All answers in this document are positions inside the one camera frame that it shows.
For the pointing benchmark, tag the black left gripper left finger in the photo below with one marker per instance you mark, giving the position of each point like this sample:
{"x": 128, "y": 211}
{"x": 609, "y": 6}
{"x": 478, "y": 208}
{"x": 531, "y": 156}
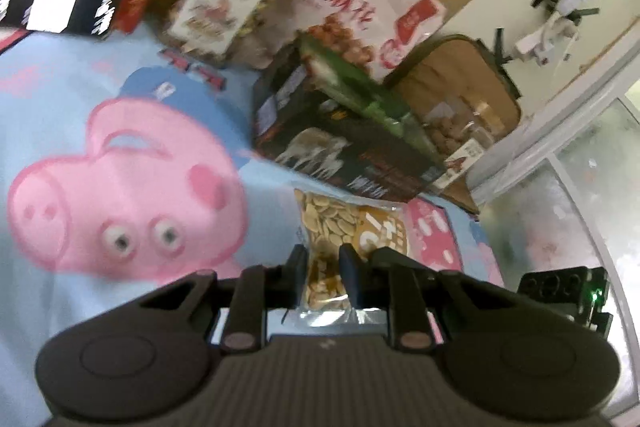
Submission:
{"x": 257, "y": 291}

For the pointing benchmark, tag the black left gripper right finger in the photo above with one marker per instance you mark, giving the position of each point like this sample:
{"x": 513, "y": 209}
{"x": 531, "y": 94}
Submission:
{"x": 389, "y": 281}

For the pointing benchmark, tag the brown peanut snack packet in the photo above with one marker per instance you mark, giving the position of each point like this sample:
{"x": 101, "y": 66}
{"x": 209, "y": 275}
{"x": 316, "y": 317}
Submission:
{"x": 329, "y": 222}

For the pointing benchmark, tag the nut jar brown label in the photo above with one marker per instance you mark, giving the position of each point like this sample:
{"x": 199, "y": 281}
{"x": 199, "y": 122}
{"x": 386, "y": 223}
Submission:
{"x": 462, "y": 129}

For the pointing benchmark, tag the pig cartoon bedsheet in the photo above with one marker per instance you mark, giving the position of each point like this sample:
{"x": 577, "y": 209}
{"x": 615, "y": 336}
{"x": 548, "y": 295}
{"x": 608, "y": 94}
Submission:
{"x": 122, "y": 168}

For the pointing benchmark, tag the black wool product box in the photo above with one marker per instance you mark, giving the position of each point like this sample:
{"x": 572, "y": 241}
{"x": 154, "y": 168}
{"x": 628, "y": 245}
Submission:
{"x": 318, "y": 115}

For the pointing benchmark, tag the brown cushion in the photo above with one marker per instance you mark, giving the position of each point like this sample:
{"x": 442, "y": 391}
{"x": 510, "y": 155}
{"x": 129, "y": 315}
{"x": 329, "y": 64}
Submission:
{"x": 458, "y": 66}

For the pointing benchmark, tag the white power adapter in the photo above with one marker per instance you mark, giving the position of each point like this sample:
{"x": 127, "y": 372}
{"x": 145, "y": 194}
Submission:
{"x": 550, "y": 43}

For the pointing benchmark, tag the pink snack bag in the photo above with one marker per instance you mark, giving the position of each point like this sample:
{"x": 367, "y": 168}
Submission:
{"x": 374, "y": 35}

